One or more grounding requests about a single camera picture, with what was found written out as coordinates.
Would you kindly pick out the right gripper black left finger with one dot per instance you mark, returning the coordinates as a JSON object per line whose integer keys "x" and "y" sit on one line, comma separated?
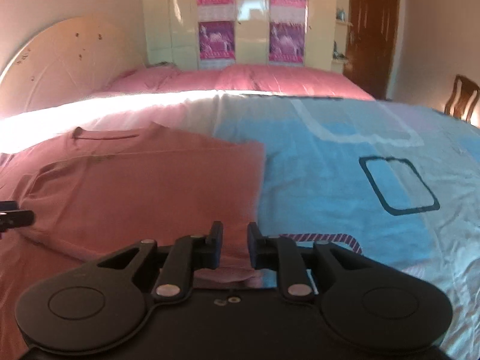
{"x": 187, "y": 255}

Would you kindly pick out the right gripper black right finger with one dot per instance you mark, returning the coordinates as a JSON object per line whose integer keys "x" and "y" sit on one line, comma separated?
{"x": 289, "y": 261}

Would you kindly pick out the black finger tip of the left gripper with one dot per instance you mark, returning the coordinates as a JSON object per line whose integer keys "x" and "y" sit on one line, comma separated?
{"x": 11, "y": 216}

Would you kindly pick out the pink long sleeve shirt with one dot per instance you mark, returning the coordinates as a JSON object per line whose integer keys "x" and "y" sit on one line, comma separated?
{"x": 97, "y": 192}

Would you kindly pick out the blue patterned bed sheet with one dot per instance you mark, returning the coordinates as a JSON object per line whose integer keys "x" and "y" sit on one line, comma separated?
{"x": 397, "y": 183}

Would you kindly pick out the cream wooden headboard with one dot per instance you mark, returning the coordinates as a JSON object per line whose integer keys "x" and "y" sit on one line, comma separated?
{"x": 65, "y": 63}

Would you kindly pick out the pink quilt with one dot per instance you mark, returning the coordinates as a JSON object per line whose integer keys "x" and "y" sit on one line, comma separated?
{"x": 291, "y": 81}

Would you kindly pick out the pink pillow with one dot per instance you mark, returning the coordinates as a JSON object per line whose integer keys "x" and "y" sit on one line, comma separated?
{"x": 145, "y": 80}

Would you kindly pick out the lower right purple poster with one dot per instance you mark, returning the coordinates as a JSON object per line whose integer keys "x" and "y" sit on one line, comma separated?
{"x": 286, "y": 43}

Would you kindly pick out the lower left purple poster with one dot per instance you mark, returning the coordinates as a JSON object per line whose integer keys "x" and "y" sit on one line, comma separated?
{"x": 216, "y": 40}

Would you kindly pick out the cream glossy wardrobe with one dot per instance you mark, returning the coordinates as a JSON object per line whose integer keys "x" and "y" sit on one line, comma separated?
{"x": 172, "y": 31}

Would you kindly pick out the brown wooden chair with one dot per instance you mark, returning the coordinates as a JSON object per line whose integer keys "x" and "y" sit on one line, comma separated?
{"x": 463, "y": 100}

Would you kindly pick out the brown wooden door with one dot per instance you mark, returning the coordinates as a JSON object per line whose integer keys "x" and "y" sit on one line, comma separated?
{"x": 370, "y": 45}

